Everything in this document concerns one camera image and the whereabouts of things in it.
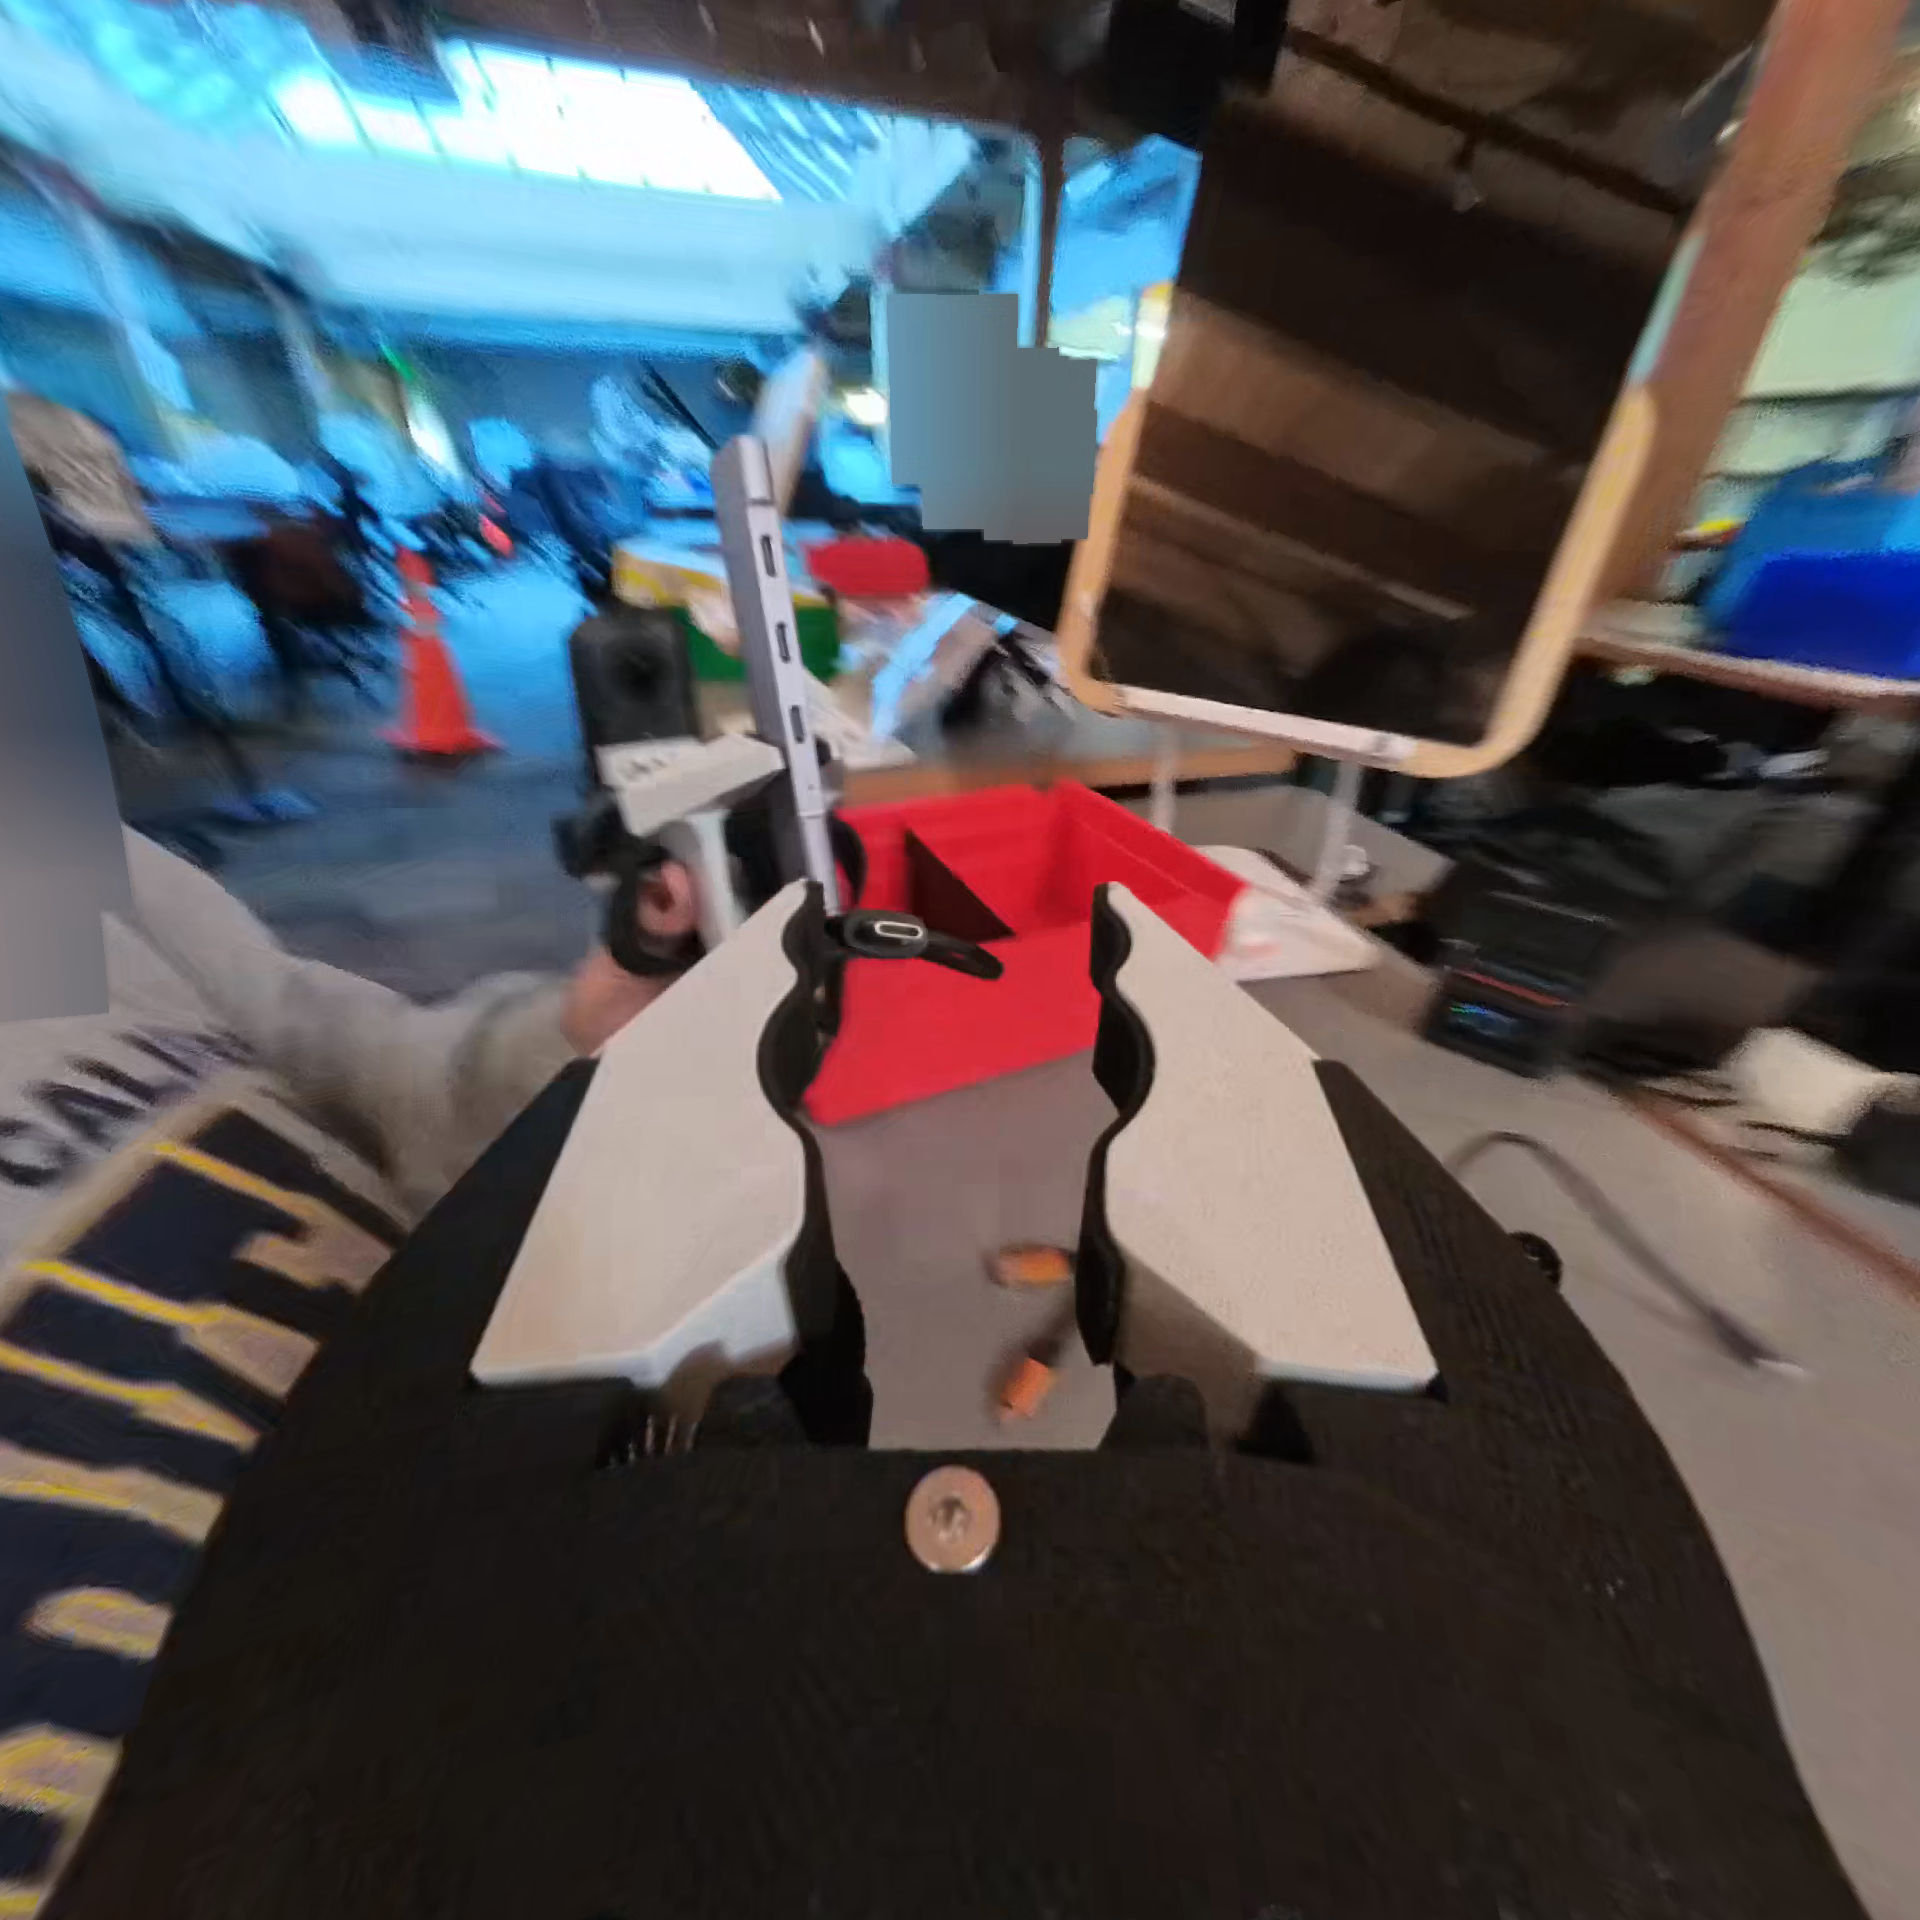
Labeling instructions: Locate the black portable power station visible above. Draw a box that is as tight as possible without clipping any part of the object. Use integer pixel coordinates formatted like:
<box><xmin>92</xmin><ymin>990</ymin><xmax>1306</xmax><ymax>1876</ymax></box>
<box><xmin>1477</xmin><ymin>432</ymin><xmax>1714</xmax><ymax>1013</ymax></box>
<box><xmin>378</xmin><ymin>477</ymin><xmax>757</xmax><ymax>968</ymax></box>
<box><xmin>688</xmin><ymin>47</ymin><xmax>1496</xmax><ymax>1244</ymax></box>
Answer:
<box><xmin>1415</xmin><ymin>889</ymin><xmax>1611</xmax><ymax>1078</ymax></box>

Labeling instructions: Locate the blue plastic crate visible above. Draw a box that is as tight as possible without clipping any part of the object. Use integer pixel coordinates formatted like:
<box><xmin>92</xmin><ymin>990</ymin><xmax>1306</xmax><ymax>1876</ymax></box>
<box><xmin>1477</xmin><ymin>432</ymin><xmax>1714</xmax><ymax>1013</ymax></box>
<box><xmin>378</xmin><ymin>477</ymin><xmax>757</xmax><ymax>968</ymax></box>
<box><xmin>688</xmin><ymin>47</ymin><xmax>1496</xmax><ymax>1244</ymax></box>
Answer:
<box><xmin>1702</xmin><ymin>461</ymin><xmax>1920</xmax><ymax>674</ymax></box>

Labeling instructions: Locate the white desk lamp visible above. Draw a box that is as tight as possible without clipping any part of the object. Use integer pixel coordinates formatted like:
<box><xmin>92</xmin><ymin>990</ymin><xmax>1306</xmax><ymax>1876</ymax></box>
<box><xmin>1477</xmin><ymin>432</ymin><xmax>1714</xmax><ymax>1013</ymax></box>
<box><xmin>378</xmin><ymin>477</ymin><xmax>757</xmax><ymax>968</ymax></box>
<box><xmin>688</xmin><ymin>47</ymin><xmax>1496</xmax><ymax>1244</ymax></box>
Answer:
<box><xmin>1060</xmin><ymin>0</ymin><xmax>1883</xmax><ymax>990</ymax></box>

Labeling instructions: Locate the thin dark cable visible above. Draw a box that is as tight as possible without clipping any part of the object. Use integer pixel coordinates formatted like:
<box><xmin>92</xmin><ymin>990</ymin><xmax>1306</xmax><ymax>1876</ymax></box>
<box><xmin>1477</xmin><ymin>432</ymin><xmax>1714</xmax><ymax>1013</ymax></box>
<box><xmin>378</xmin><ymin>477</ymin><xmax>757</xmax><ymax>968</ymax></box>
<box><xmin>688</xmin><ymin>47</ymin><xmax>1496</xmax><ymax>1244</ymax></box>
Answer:
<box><xmin>1453</xmin><ymin>1131</ymin><xmax>1808</xmax><ymax>1369</ymax></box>

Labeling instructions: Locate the silver usb hub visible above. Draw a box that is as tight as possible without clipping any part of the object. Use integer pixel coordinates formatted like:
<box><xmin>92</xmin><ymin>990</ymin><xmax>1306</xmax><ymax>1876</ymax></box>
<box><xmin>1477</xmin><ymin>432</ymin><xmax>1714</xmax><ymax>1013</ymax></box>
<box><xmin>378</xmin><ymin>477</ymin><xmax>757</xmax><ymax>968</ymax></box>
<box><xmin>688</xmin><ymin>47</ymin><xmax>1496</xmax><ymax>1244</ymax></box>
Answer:
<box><xmin>711</xmin><ymin>438</ymin><xmax>1000</xmax><ymax>990</ymax></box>

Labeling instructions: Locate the grey navy printed sweatshirt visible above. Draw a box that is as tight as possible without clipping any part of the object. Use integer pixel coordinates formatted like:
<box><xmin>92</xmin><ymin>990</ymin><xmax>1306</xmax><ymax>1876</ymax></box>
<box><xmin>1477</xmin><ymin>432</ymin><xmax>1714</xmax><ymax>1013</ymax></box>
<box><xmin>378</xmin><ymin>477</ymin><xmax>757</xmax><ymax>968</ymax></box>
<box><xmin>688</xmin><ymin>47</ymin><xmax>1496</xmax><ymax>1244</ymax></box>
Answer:
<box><xmin>0</xmin><ymin>957</ymin><xmax>440</xmax><ymax>1920</ymax></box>

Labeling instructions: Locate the person's left hand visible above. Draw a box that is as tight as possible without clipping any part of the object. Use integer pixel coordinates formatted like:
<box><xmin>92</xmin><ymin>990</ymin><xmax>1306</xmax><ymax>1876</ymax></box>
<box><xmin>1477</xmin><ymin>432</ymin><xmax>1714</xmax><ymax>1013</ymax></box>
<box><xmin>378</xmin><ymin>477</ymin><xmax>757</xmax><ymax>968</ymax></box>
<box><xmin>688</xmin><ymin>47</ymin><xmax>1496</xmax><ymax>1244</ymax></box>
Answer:
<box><xmin>565</xmin><ymin>866</ymin><xmax>709</xmax><ymax>1055</ymax></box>

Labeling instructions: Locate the red plastic bin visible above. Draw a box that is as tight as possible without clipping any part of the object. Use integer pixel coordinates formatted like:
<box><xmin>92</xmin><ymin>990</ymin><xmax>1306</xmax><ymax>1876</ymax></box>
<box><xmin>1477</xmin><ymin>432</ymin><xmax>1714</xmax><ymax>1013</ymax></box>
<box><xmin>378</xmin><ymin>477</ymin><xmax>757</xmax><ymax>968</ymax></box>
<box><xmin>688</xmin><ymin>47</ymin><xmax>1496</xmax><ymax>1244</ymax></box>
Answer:
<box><xmin>796</xmin><ymin>786</ymin><xmax>1256</xmax><ymax>1131</ymax></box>

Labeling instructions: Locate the green crate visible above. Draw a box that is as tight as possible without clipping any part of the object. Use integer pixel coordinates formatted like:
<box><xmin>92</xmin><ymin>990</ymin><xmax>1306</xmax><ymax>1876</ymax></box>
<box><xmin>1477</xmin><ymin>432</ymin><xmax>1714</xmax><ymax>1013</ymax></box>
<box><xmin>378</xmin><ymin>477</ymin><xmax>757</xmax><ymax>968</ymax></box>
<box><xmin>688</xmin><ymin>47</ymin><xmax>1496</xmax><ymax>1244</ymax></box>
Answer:
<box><xmin>679</xmin><ymin>593</ymin><xmax>842</xmax><ymax>681</ymax></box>

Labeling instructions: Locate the orange traffic cone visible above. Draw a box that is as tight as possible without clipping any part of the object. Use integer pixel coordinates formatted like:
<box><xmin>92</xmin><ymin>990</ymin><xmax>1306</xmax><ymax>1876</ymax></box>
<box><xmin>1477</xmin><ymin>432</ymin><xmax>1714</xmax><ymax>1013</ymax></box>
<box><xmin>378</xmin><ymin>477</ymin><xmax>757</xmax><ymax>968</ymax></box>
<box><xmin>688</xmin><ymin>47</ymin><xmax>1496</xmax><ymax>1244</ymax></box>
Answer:
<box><xmin>383</xmin><ymin>548</ymin><xmax>499</xmax><ymax>763</ymax></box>

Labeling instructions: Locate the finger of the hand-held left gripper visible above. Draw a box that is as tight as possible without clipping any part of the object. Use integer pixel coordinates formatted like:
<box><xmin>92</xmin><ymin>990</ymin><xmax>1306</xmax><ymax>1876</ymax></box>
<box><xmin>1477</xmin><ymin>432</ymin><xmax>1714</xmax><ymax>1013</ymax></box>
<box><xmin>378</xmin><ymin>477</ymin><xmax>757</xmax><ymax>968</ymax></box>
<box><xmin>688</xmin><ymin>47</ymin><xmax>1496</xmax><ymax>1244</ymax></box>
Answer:
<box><xmin>602</xmin><ymin>733</ymin><xmax>795</xmax><ymax>841</ymax></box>

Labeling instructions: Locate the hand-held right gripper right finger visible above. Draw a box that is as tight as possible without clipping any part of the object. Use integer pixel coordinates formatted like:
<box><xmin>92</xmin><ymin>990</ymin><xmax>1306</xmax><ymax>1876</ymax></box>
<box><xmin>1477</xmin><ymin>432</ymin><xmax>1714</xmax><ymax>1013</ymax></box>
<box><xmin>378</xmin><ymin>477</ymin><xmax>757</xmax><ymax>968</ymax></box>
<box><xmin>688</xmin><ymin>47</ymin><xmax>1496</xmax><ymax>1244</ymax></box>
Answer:
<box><xmin>1076</xmin><ymin>889</ymin><xmax>1445</xmax><ymax>1452</ymax></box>

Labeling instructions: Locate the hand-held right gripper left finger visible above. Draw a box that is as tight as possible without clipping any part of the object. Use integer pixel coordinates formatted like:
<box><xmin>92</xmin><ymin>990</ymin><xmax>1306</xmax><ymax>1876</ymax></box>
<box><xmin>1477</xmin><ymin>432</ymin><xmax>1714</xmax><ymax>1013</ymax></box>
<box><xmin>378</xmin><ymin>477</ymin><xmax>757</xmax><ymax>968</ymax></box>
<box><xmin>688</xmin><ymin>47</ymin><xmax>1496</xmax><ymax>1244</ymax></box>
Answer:
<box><xmin>469</xmin><ymin>889</ymin><xmax>881</xmax><ymax>1452</ymax></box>

